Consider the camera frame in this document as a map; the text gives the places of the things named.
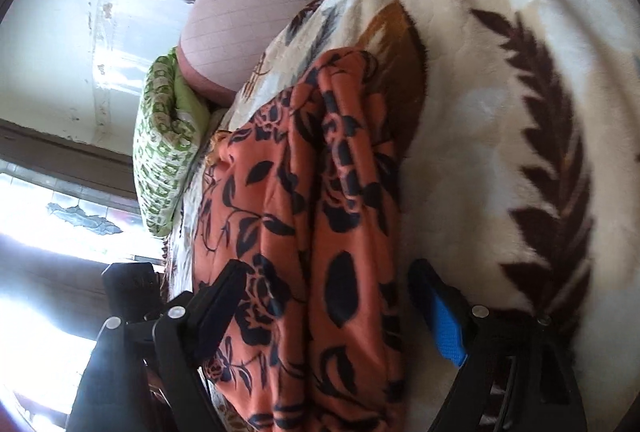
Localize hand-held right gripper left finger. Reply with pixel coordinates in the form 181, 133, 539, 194
69, 259, 247, 432

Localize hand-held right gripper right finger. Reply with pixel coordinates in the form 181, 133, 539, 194
407, 257, 587, 432

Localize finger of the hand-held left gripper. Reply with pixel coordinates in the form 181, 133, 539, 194
101, 261, 165, 320

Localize orange floral cloth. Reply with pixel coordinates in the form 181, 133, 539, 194
191, 47, 407, 432

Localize window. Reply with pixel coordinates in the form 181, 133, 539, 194
0, 156, 168, 418

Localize green patterned pillow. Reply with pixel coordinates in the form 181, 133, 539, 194
132, 46, 207, 236

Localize cream leaf-print blanket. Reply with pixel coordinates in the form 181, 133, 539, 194
164, 0, 640, 432

